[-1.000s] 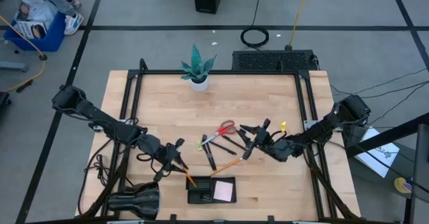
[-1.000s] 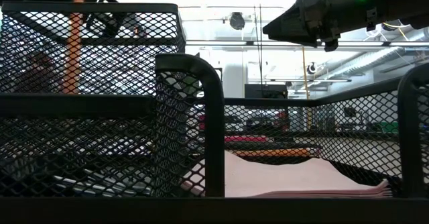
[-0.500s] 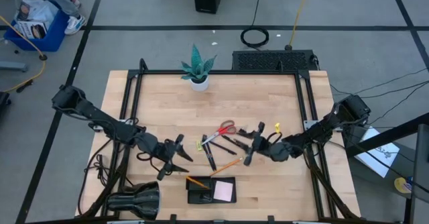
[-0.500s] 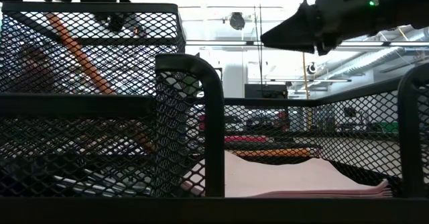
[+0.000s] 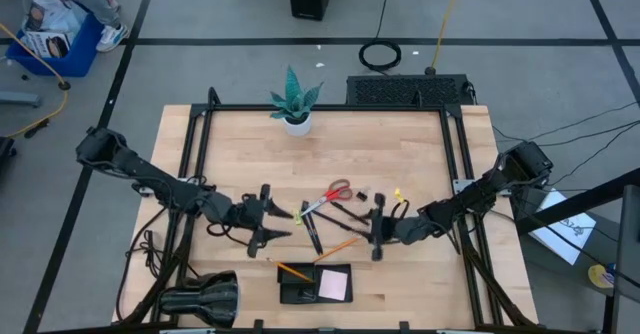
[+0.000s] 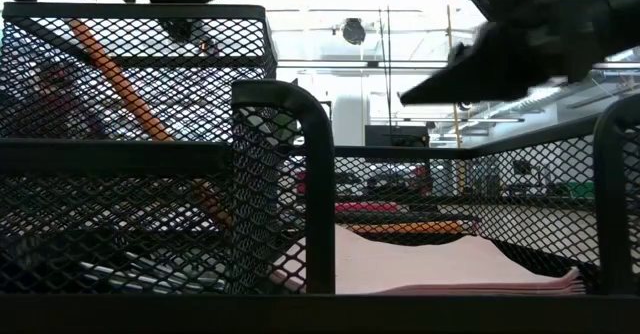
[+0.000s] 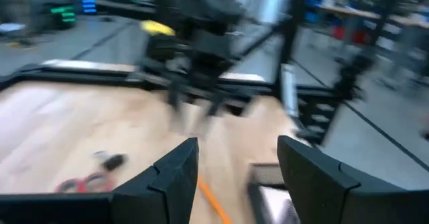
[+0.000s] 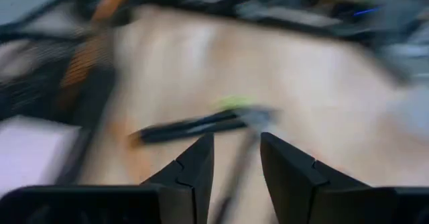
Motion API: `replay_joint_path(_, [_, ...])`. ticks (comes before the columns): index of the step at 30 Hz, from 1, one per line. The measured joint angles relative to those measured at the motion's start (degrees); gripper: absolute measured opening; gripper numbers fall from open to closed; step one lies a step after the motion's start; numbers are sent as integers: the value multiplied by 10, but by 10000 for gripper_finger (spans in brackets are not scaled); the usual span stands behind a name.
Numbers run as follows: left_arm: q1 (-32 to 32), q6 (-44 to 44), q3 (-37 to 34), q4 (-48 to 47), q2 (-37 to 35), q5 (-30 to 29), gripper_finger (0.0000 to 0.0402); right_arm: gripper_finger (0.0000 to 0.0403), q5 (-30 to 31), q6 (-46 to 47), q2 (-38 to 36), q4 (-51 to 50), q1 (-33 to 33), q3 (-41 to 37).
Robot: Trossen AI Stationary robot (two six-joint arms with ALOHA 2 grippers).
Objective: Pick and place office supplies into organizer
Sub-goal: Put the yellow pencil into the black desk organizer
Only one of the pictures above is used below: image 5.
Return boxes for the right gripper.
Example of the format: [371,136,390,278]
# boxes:
[357,192,419,262]

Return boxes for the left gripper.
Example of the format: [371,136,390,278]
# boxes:
[230,183,295,259]

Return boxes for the orange pencil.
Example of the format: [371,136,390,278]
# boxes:
[267,257,315,283]
[312,237,361,264]

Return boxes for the red grey handled scissors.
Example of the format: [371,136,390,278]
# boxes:
[299,178,354,218]

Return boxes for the black mesh desk organizer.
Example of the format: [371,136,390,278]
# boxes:
[277,262,354,306]

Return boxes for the pink sticky note pad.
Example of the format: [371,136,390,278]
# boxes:
[318,268,350,302]

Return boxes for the white round plant pot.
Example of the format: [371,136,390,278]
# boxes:
[282,112,313,138]

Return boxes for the black desk lamp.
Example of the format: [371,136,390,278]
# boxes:
[158,269,242,329]

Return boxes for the green snake plant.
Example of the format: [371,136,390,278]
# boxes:
[269,65,325,123]

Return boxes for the black vented computer case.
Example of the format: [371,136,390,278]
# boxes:
[345,73,475,108]

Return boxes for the white paper sheet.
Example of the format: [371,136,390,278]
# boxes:
[528,188,598,267]

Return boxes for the black metal beam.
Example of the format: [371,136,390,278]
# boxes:
[514,167,640,235]

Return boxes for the yellow round disc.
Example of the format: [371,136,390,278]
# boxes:
[587,263,616,290]

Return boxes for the blue plastic bin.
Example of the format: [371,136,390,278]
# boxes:
[5,0,105,79]

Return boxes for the grey furniture foot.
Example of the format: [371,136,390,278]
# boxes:
[0,91,42,109]

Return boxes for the white printed box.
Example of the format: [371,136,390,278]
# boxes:
[24,0,89,35]
[20,30,72,60]

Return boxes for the black aluminium table frame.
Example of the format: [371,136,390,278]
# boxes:
[112,86,541,334]

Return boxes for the black cable bundle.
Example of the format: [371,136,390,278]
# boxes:
[115,206,174,323]

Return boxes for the coiled black cable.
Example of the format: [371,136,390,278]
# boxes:
[358,40,403,73]

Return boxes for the yellow hanging cable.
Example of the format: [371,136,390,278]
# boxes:
[429,0,466,75]

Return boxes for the yellow floor cable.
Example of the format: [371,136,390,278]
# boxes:
[0,21,71,140]

